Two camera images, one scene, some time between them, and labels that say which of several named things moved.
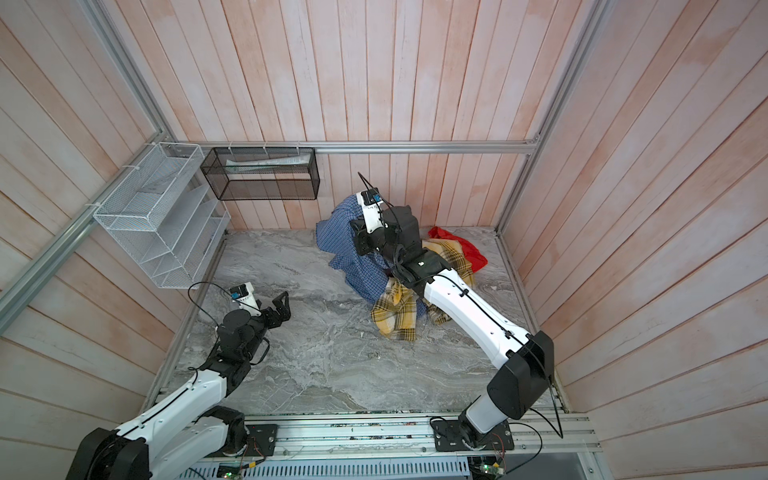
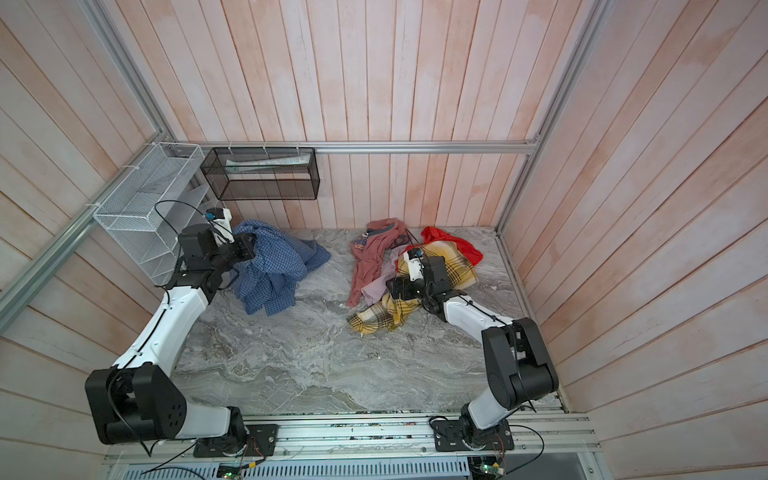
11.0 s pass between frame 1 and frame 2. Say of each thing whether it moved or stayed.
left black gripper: moved
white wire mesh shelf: stayed
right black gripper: moved
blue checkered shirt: moved
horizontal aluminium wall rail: stayed
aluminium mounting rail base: stayed
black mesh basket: stayed
